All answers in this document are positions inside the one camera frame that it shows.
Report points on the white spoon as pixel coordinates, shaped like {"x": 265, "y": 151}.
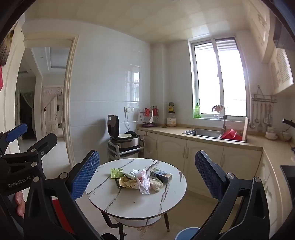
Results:
{"x": 151, "y": 119}

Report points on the white panel door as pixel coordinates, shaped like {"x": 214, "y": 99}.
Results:
{"x": 51, "y": 120}

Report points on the metal faucet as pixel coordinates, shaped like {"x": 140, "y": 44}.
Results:
{"x": 224, "y": 122}

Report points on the clear plastic bag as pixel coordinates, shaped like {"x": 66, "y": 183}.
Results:
{"x": 143, "y": 182}

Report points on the metal utensil rack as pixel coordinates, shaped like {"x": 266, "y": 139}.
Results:
{"x": 262, "y": 99}

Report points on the long white green wrapper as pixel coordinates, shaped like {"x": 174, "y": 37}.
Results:
{"x": 129, "y": 175}

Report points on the person's left hand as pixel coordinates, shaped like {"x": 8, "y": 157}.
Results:
{"x": 20, "y": 204}

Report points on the blue plastic bin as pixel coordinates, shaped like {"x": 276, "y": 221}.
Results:
{"x": 186, "y": 234}

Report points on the lattice door wall cabinet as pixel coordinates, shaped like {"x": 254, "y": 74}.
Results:
{"x": 282, "y": 71}

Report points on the metal kitchen cart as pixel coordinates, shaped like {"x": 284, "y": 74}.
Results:
{"x": 115, "y": 153}

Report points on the row of hanging utensils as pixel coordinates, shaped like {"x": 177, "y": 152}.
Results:
{"x": 251, "y": 125}

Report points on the cream door frame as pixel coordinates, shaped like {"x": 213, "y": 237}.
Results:
{"x": 69, "y": 103}

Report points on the cream wall cabinet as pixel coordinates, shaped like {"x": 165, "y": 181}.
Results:
{"x": 258, "y": 23}

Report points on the green soap bottle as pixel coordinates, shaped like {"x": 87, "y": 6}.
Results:
{"x": 197, "y": 113}

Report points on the black rice cooker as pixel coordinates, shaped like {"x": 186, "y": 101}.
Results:
{"x": 129, "y": 142}

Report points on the yellow label bottle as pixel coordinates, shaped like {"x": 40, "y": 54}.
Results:
{"x": 171, "y": 108}

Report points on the black cooktop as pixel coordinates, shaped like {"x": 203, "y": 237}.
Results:
{"x": 289, "y": 177}

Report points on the steel sink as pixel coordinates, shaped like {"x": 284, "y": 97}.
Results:
{"x": 200, "y": 133}

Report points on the round marble table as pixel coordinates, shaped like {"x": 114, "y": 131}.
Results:
{"x": 129, "y": 203}

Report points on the red basin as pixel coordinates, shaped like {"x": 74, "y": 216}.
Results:
{"x": 230, "y": 135}

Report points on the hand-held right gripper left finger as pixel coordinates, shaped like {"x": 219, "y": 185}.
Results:
{"x": 85, "y": 175}

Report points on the green carton box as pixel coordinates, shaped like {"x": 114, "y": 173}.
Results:
{"x": 161, "y": 175}

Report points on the red wall decoration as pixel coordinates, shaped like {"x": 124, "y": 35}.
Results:
{"x": 1, "y": 78}

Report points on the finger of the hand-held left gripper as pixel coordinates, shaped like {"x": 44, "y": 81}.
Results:
{"x": 16, "y": 135}
{"x": 45, "y": 143}

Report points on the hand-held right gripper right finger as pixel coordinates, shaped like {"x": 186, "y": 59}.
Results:
{"x": 207, "y": 175}

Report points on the beige wrapper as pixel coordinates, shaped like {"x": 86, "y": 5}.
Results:
{"x": 156, "y": 184}

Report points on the white wall socket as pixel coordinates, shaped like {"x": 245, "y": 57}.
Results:
{"x": 129, "y": 109}

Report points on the window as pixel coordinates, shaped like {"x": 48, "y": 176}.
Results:
{"x": 230, "y": 80}

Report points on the glass jar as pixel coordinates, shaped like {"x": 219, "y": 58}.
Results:
{"x": 171, "y": 121}

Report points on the cream base cabinet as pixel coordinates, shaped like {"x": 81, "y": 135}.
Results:
{"x": 170, "y": 150}

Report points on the brown wall hanging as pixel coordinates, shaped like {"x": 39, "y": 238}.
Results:
{"x": 9, "y": 43}

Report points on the stack of white bowls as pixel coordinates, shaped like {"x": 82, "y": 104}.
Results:
{"x": 271, "y": 136}

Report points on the red plastic stool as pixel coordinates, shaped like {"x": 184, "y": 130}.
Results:
{"x": 60, "y": 212}

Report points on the yellow snack packet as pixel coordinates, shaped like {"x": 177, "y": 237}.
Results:
{"x": 126, "y": 184}

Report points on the wooden cutting board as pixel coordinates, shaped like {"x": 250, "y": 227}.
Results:
{"x": 245, "y": 129}

